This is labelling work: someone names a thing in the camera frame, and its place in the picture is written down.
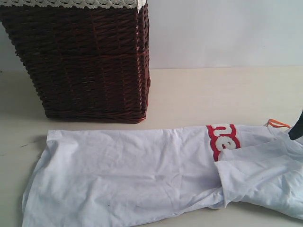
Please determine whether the white t-shirt red print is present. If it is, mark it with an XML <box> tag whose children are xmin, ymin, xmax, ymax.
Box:
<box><xmin>22</xmin><ymin>124</ymin><xmax>303</xmax><ymax>227</ymax></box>

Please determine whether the dark brown wicker basket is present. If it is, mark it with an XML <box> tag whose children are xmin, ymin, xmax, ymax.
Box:
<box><xmin>0</xmin><ymin>0</ymin><xmax>150</xmax><ymax>123</ymax></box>

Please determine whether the orange size tag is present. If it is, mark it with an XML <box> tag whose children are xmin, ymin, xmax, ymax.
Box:
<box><xmin>265</xmin><ymin>119</ymin><xmax>291</xmax><ymax>129</ymax></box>

